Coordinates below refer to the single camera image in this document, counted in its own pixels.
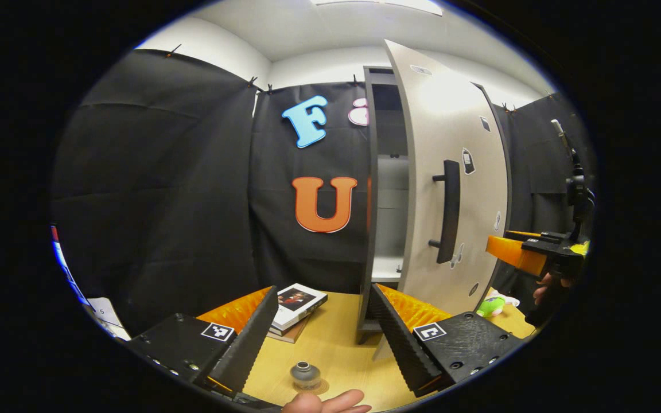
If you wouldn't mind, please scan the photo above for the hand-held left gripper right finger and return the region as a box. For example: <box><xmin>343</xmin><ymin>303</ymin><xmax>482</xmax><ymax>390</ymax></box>
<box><xmin>370</xmin><ymin>283</ymin><xmax>527</xmax><ymax>398</ymax></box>

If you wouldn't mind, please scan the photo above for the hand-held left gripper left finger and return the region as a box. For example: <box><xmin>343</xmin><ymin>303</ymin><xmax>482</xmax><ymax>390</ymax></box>
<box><xmin>127</xmin><ymin>285</ymin><xmax>279</xmax><ymax>398</ymax></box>

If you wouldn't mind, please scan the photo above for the silver bottle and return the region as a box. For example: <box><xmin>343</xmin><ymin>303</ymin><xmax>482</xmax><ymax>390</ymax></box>
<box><xmin>290</xmin><ymin>361</ymin><xmax>322</xmax><ymax>391</ymax></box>

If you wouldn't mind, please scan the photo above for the black cabinet door handle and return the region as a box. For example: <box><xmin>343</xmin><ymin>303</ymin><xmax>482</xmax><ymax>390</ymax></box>
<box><xmin>428</xmin><ymin>159</ymin><xmax>461</xmax><ymax>265</ymax></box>

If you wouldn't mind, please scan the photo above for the round brown coaster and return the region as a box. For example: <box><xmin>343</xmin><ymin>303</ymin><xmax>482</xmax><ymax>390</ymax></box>
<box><xmin>293</xmin><ymin>379</ymin><xmax>332</xmax><ymax>396</ymax></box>

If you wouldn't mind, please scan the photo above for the dark grey cabinet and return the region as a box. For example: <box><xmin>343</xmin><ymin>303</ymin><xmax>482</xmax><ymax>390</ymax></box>
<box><xmin>357</xmin><ymin>65</ymin><xmax>514</xmax><ymax>346</ymax></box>

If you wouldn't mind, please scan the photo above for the grey cabinet door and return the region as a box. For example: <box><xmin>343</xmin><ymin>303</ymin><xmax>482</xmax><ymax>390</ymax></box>
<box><xmin>384</xmin><ymin>39</ymin><xmax>510</xmax><ymax>362</ymax></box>

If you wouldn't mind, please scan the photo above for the brown book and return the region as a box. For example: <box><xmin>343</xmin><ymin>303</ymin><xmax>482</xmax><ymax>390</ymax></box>
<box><xmin>266</xmin><ymin>320</ymin><xmax>312</xmax><ymax>344</ymax></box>

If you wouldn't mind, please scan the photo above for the green plush toy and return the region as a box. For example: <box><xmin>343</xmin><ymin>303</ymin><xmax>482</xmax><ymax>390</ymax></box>
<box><xmin>475</xmin><ymin>288</ymin><xmax>521</xmax><ymax>320</ymax></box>

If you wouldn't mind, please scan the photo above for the white book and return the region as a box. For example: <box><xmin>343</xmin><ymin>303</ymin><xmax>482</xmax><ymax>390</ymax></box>
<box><xmin>270</xmin><ymin>283</ymin><xmax>329</xmax><ymax>333</ymax></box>

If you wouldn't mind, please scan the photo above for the white paper sheet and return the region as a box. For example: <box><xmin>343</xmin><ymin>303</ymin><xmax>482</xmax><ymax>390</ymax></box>
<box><xmin>86</xmin><ymin>297</ymin><xmax>132</xmax><ymax>341</ymax></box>

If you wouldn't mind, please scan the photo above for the black backdrop cloth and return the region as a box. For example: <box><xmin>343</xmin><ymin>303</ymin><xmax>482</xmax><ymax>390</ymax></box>
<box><xmin>49</xmin><ymin>49</ymin><xmax>595</xmax><ymax>340</ymax></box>

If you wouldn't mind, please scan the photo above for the wide ceiling light panel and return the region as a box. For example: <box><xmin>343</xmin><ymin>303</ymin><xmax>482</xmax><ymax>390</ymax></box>
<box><xmin>310</xmin><ymin>0</ymin><xmax>444</xmax><ymax>17</ymax></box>

